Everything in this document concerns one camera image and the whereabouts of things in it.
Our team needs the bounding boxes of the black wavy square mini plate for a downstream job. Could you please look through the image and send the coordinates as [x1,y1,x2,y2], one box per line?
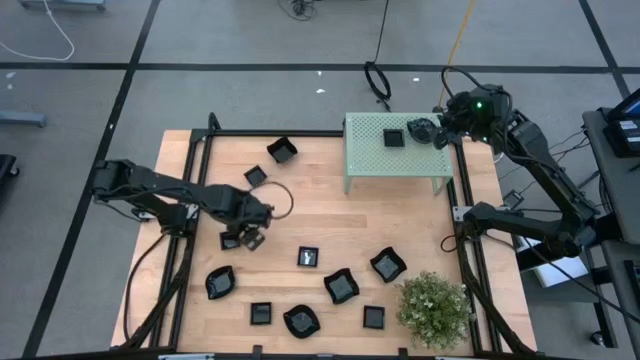
[369,245,408,285]
[266,136,299,165]
[322,267,361,306]

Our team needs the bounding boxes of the grey-blue furniture base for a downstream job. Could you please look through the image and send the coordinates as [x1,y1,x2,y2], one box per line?
[18,0,107,11]

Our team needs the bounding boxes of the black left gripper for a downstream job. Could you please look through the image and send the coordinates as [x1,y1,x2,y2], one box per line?
[219,189,274,242]

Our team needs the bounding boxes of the tangled black floor cables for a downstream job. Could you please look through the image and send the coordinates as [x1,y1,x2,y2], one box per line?
[277,0,320,22]

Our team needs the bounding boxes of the white box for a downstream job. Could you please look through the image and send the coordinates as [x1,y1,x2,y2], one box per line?
[519,234,590,289]

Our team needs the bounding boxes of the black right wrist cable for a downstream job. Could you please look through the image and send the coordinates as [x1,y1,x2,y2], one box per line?
[440,65,504,109]

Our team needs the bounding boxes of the black leaf-shaped mini plate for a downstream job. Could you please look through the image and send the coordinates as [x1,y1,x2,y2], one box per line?
[282,303,322,340]
[406,117,440,145]
[204,264,237,301]

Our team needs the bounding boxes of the white floor cable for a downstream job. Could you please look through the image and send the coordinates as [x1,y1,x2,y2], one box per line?
[0,0,76,63]

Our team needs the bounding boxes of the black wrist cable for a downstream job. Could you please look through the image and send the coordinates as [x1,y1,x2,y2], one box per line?
[440,65,504,109]
[248,180,295,221]

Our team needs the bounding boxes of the black hanging cable with coil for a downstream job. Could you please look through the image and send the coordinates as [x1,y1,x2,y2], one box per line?
[363,0,394,113]

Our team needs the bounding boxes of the black chair base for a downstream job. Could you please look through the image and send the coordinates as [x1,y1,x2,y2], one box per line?
[0,153,21,194]

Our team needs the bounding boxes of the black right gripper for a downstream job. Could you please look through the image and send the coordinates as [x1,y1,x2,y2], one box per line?
[432,89,501,151]

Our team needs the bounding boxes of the grey side desk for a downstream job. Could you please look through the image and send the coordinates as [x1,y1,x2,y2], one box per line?
[581,107,640,246]

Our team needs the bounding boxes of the small grey power adapter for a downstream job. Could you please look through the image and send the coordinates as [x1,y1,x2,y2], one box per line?
[502,189,525,210]

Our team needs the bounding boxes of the black floor cable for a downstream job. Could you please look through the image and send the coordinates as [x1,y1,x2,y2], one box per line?
[524,244,640,325]

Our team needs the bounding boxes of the black laptop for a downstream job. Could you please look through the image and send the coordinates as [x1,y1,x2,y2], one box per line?
[602,88,640,159]

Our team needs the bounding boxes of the small beige table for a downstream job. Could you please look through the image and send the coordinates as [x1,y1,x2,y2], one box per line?
[342,111,455,196]

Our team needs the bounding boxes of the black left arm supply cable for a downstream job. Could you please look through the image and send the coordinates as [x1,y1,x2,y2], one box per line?
[122,232,170,346]

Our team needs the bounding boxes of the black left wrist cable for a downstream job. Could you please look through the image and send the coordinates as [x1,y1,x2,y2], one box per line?
[248,180,295,221]

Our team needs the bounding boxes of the yellow hanging cable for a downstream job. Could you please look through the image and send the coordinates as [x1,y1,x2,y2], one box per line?
[437,0,476,109]

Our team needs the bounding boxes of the grey furniture foot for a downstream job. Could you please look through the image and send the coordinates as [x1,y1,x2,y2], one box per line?
[0,110,48,128]

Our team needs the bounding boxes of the artificial green potted plant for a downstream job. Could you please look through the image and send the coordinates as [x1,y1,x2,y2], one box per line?
[394,270,476,352]

